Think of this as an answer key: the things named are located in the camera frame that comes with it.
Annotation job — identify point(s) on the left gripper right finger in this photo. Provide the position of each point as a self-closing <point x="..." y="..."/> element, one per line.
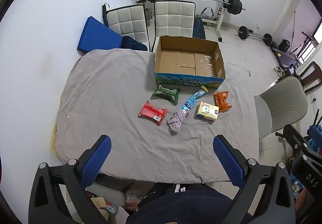
<point x="276" y="204"/>

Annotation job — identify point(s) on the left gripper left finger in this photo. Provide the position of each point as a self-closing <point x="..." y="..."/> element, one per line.
<point x="47" y="204"/>

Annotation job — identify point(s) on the yellow tissue pack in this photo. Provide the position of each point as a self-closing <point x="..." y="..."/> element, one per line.
<point x="207" y="111"/>

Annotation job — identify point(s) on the orange snack bag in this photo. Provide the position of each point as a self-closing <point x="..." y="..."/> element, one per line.
<point x="220" y="101"/>

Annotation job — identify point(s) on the purple cloth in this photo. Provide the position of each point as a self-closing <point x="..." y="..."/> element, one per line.
<point x="175" y="121"/>

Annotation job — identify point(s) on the blue snack bag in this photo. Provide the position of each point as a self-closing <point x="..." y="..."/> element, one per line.
<point x="189" y="104"/>

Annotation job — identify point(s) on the red snack packet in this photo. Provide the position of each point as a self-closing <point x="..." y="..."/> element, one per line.
<point x="154" y="113"/>

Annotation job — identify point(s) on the green snack bag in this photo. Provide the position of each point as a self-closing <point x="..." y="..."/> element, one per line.
<point x="172" y="95"/>

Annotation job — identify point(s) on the blue plastic bag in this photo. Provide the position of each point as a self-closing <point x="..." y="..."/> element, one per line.
<point x="315" y="138"/>

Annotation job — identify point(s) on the grey plastic chair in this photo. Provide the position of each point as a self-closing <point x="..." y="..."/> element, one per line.
<point x="283" y="103"/>

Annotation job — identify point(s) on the brown wooden chair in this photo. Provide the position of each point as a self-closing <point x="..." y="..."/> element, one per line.
<point x="310" y="78"/>

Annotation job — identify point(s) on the person's dark navy clothing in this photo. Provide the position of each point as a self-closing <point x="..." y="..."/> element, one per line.
<point x="199" y="203"/>

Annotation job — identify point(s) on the black speaker box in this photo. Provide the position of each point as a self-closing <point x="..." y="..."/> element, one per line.
<point x="284" y="45"/>

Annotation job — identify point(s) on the grey table cloth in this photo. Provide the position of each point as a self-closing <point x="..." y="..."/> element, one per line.
<point x="104" y="95"/>

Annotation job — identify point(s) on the small floor barbell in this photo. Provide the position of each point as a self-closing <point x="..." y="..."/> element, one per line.
<point x="244" y="33"/>

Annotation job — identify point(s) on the open cardboard box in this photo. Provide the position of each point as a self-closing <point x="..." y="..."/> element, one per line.
<point x="187" y="61"/>

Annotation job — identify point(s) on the white bench press rack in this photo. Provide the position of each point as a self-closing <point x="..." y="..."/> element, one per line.
<point x="215" y="21"/>

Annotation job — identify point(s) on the black weight bench pad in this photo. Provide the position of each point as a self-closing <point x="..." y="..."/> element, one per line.
<point x="198" y="29"/>

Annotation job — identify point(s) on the blue foam mat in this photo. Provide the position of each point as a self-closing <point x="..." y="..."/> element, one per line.
<point x="96" y="36"/>

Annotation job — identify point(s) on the dark blue cloth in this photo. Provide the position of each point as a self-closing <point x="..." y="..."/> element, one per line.
<point x="130" y="43"/>

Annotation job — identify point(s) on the white padded chair right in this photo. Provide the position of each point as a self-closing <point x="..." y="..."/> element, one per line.
<point x="173" y="18"/>

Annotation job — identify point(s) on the white padded chair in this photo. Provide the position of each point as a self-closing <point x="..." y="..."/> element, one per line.
<point x="127" y="21"/>
<point x="173" y="18"/>

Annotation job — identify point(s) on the white padded chair left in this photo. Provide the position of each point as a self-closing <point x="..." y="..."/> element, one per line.
<point x="127" y="21"/>

